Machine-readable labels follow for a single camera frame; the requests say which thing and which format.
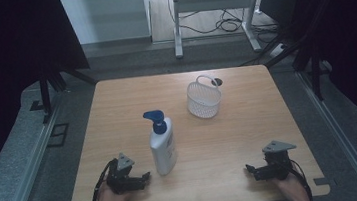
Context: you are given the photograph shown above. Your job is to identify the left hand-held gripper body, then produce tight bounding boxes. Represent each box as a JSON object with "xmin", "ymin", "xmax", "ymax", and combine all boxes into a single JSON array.
[{"xmin": 103, "ymin": 150, "xmax": 145, "ymax": 197}]

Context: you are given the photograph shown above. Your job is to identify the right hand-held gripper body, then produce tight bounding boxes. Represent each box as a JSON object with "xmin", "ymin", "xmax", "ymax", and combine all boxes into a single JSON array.
[{"xmin": 253, "ymin": 137, "xmax": 301, "ymax": 184}]

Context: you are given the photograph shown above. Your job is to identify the white blue pump bottle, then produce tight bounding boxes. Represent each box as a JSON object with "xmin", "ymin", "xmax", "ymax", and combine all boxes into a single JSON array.
[{"xmin": 141, "ymin": 107, "xmax": 181, "ymax": 179}]

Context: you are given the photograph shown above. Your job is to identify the white plastic mesh basket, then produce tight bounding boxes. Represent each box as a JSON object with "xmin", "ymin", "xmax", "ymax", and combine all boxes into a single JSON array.
[{"xmin": 183, "ymin": 72, "xmax": 225, "ymax": 122}]

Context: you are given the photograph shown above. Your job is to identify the person's right hand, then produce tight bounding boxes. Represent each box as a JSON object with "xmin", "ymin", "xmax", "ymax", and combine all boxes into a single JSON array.
[{"xmin": 270, "ymin": 169, "xmax": 311, "ymax": 201}]

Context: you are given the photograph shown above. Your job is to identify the black tripod stand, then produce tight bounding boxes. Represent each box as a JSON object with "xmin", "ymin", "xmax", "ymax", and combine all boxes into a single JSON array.
[
  {"xmin": 255, "ymin": 0, "xmax": 351, "ymax": 108},
  {"xmin": 35, "ymin": 53, "xmax": 102, "ymax": 125}
]

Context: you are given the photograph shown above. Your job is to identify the white power strip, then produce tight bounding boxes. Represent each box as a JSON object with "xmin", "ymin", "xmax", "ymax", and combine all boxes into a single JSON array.
[{"xmin": 268, "ymin": 42, "xmax": 289, "ymax": 60}]

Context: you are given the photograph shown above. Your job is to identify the black curtain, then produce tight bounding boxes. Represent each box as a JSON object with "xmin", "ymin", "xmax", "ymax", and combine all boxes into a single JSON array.
[
  {"xmin": 257, "ymin": 0, "xmax": 357, "ymax": 160},
  {"xmin": 0, "ymin": 0, "xmax": 103, "ymax": 195}
]

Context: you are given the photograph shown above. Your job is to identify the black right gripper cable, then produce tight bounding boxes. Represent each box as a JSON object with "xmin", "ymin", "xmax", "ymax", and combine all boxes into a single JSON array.
[{"xmin": 288, "ymin": 156, "xmax": 314, "ymax": 201}]

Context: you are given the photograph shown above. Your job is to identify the grey metal floor rail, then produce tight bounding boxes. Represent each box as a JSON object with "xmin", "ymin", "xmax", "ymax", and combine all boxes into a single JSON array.
[
  {"xmin": 0, "ymin": 92, "xmax": 75, "ymax": 201},
  {"xmin": 294, "ymin": 64, "xmax": 357, "ymax": 201}
]

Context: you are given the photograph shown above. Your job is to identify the round table cable grommet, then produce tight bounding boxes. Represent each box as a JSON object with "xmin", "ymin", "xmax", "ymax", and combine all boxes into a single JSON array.
[{"xmin": 210, "ymin": 77, "xmax": 224, "ymax": 88}]

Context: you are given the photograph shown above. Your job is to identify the black floor cables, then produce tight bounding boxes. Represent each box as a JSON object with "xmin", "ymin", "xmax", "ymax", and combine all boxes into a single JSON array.
[{"xmin": 167, "ymin": 0, "xmax": 284, "ymax": 54}]

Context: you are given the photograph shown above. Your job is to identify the white metal desk frame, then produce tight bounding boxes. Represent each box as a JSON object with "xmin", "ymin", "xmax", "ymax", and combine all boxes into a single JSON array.
[{"xmin": 169, "ymin": 0, "xmax": 274, "ymax": 62}]

